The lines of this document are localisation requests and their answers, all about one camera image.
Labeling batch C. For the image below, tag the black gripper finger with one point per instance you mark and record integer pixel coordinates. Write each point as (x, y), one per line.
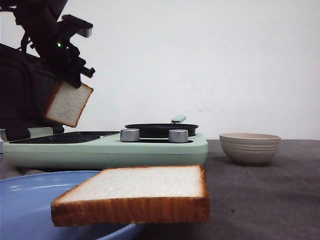
(73, 79)
(88, 72)

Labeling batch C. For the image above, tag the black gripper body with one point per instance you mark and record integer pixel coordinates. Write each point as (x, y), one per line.
(60, 55)

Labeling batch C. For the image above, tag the white bread slice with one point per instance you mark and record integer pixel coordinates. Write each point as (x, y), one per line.
(136, 195)
(66, 103)

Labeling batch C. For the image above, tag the breakfast maker hinged lid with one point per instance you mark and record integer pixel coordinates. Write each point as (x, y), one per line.
(25, 87)

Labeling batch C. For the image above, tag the beige ceramic bowl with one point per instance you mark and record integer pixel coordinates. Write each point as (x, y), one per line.
(249, 148)

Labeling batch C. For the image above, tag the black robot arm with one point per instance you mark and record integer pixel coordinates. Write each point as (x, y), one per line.
(49, 33)

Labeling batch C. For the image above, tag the mint green breakfast maker base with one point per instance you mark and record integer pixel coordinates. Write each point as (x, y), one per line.
(103, 149)

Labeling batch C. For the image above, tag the left silver control knob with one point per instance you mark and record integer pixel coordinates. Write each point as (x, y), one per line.
(130, 135)

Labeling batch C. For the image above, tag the silver control knob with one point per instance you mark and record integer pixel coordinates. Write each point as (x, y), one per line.
(178, 136)
(130, 135)

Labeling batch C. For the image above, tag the small black frying pan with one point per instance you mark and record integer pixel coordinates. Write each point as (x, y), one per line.
(161, 130)

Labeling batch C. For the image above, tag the right silver control knob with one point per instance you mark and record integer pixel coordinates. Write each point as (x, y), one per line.
(178, 136)

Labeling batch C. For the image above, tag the blue plate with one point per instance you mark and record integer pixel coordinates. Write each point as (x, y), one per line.
(25, 210)

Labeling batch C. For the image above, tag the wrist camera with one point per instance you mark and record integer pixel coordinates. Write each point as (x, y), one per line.
(72, 25)

